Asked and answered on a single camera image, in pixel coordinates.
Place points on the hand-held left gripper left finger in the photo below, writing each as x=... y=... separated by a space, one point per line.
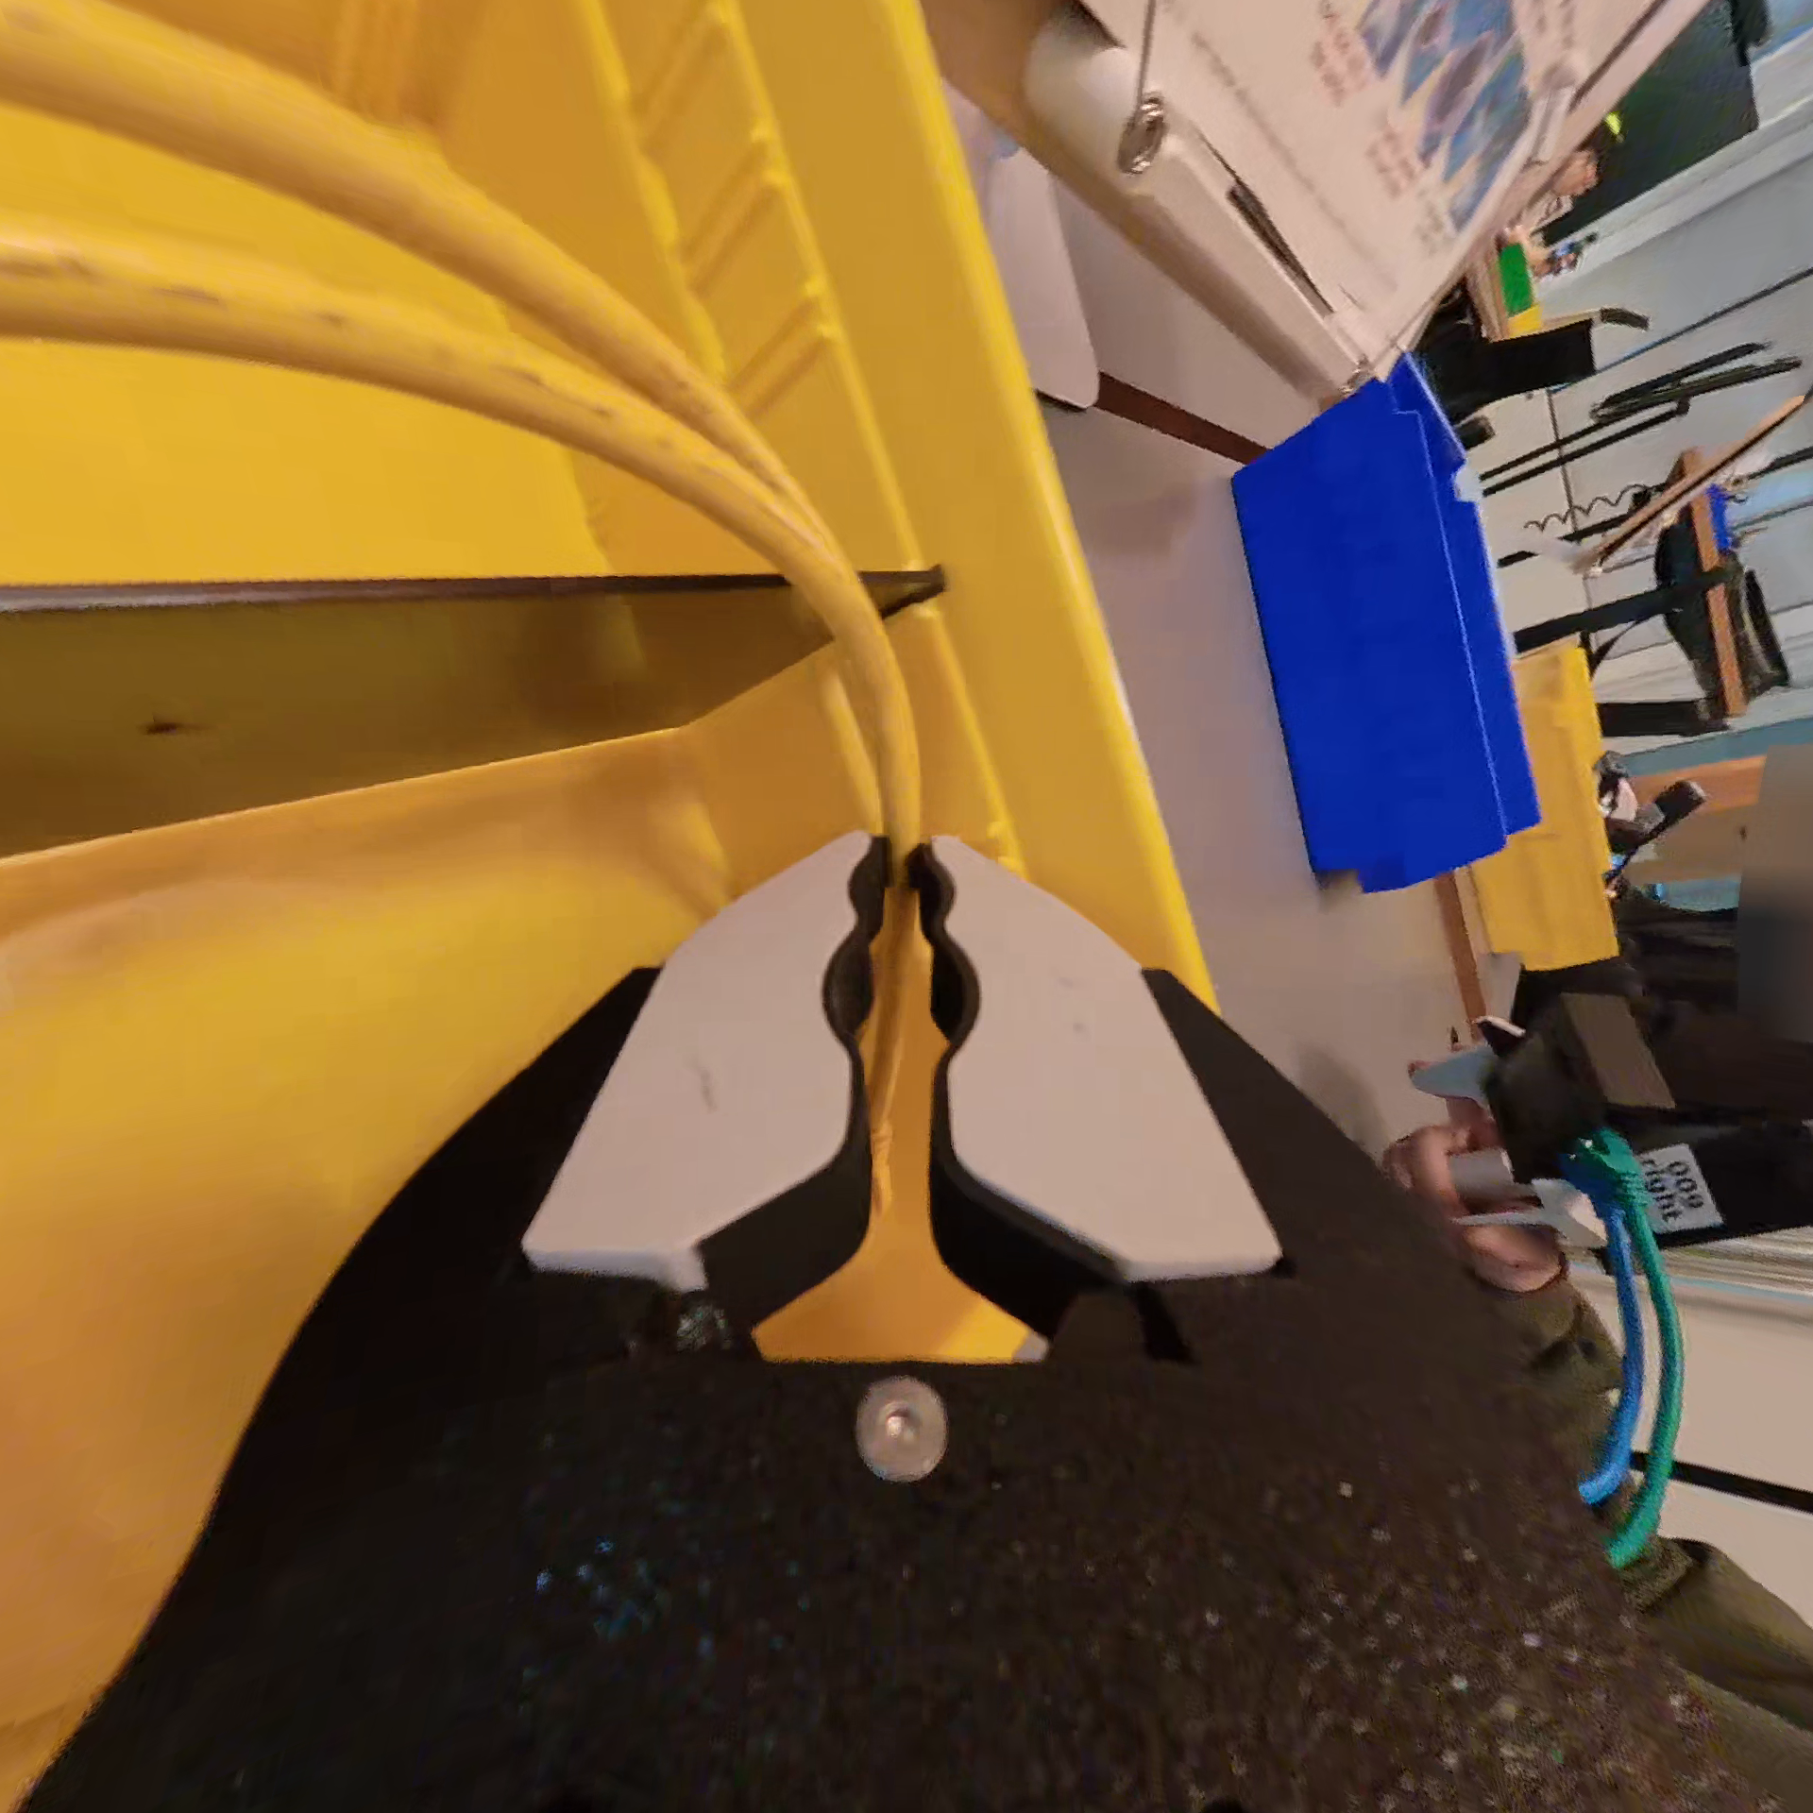
x=680 y=1106

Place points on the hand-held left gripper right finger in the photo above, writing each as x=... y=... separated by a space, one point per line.
x=1091 y=1106

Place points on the black network switch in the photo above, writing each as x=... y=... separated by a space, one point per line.
x=1587 y=1078

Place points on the yellow plastic bin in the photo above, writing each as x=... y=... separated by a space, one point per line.
x=284 y=1063
x=1551 y=880

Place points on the person's right forearm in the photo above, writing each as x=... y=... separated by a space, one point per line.
x=1728 y=1616

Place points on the person's right hand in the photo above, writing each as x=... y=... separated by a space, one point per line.
x=1444 y=1178

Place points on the black bin divider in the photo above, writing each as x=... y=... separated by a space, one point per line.
x=353 y=710

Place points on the blue plastic bin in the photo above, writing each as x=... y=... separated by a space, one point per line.
x=1359 y=638

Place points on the printed instruction sheet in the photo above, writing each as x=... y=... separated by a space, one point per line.
x=1273 y=87

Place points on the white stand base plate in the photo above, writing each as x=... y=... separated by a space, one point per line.
x=1041 y=285

